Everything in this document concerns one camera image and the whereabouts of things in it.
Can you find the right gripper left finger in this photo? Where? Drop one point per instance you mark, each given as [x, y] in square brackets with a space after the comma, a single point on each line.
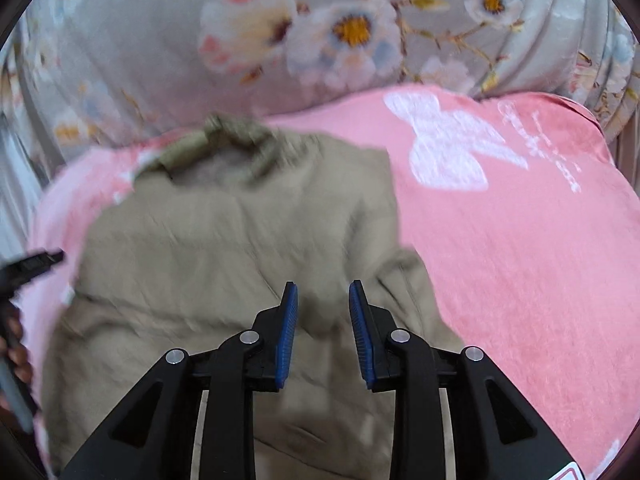
[192, 415]

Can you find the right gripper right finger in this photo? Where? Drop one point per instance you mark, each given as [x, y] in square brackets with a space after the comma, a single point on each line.
[457, 403]

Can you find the olive quilted jacket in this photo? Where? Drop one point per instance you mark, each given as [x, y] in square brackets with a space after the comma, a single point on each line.
[210, 235]

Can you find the person left hand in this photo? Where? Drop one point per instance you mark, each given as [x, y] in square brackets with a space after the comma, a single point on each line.
[15, 354]

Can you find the pink plush blanket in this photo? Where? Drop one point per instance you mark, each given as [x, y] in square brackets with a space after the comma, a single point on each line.
[538, 262]

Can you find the grey floral quilt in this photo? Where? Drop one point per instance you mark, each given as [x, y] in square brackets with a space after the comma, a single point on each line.
[113, 72]

